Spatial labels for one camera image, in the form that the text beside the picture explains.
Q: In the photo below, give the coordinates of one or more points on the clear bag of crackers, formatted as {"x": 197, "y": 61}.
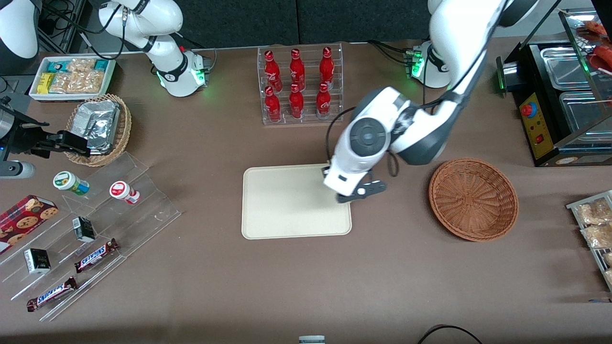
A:
{"x": 81, "y": 66}
{"x": 64, "y": 82}
{"x": 91, "y": 82}

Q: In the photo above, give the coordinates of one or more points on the clear bag of biscuits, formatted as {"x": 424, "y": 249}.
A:
{"x": 597, "y": 235}
{"x": 608, "y": 259}
{"x": 595, "y": 211}

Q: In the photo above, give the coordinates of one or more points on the clear acrylic stepped stand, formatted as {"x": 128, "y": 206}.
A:
{"x": 143, "y": 215}

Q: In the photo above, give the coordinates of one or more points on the red tartan cookie box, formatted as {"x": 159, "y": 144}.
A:
{"x": 24, "y": 222}

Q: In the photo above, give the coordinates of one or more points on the small black carton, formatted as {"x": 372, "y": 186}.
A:
{"x": 37, "y": 261}
{"x": 84, "y": 229}

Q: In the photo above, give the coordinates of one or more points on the grey metal snack tray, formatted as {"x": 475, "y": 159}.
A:
{"x": 573, "y": 206}

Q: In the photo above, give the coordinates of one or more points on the Snickers chocolate bar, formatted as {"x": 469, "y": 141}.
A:
{"x": 95, "y": 255}
{"x": 51, "y": 294}

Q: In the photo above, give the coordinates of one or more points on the teal snack packet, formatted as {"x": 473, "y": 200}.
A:
{"x": 101, "y": 65}
{"x": 55, "y": 67}

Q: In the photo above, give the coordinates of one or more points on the grey metal frame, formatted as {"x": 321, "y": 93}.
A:
{"x": 79, "y": 24}

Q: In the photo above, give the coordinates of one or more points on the green lid yoghurt cup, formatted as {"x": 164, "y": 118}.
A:
{"x": 69, "y": 182}

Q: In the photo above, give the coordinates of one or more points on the yellow snack packet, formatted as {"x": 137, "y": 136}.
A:
{"x": 45, "y": 83}

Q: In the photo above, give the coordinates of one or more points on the light tan wicker basket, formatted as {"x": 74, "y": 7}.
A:
{"x": 123, "y": 129}

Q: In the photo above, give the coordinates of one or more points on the clear acrylic bottle rack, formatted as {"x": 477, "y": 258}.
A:
{"x": 308, "y": 119}

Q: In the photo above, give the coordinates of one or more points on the steel warmer pan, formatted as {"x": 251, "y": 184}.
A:
{"x": 585, "y": 112}
{"x": 566, "y": 67}

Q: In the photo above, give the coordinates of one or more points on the white rectangular snack tray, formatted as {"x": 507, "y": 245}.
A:
{"x": 111, "y": 76}

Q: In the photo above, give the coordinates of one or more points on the brown round wicker basket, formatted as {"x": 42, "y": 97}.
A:
{"x": 473, "y": 198}

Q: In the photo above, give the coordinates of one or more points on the black food warmer cabinet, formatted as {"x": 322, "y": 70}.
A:
{"x": 535, "y": 129}

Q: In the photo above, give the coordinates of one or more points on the red lid yoghurt cup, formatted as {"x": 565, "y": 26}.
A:
{"x": 122, "y": 191}

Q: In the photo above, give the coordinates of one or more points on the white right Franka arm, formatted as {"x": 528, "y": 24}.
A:
{"x": 167, "y": 62}

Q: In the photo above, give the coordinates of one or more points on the red cola bottle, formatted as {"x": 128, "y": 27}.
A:
{"x": 323, "y": 102}
{"x": 272, "y": 71}
{"x": 326, "y": 67}
{"x": 297, "y": 69}
{"x": 272, "y": 107}
{"x": 296, "y": 105}

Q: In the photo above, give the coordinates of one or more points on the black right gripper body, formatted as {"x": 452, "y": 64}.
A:
{"x": 23, "y": 138}

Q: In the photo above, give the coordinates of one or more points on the cream plastic tray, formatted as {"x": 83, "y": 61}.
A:
{"x": 287, "y": 205}

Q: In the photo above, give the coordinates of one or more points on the red orange food packet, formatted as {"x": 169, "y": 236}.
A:
{"x": 600, "y": 57}

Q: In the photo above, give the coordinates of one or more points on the silver foil pack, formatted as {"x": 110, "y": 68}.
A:
{"x": 98, "y": 124}

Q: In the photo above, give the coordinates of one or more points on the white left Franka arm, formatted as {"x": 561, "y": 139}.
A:
{"x": 459, "y": 38}

